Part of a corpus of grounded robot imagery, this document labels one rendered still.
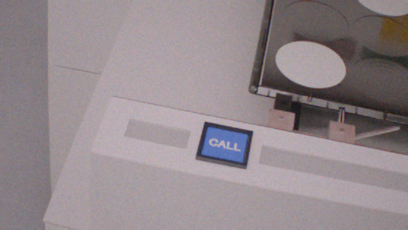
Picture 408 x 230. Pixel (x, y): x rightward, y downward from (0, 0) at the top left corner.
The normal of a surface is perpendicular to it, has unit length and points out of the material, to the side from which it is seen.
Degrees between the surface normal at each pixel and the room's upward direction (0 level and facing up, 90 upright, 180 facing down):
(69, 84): 90
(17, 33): 0
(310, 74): 0
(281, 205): 90
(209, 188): 90
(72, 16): 90
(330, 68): 0
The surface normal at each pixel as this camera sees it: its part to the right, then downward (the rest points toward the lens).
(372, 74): 0.11, -0.73
